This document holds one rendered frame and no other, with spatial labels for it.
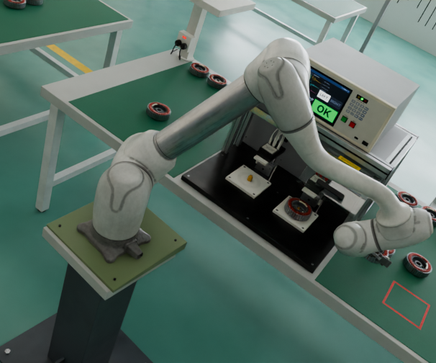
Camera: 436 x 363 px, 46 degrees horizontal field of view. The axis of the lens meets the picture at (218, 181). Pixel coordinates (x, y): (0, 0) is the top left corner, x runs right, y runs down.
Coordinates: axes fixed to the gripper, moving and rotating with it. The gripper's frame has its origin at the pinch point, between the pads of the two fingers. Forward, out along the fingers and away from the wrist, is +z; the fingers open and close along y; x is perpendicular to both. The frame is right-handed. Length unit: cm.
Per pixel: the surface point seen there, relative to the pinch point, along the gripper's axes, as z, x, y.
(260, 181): 3, -9, -54
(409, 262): 27.7, 3.8, 8.3
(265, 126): 10, 9, -74
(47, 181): -11, -81, -139
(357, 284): 3.6, -14.2, 3.6
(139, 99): -9, -18, -126
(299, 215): -1.2, -8.9, -29.7
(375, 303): 3.2, -14.7, 12.8
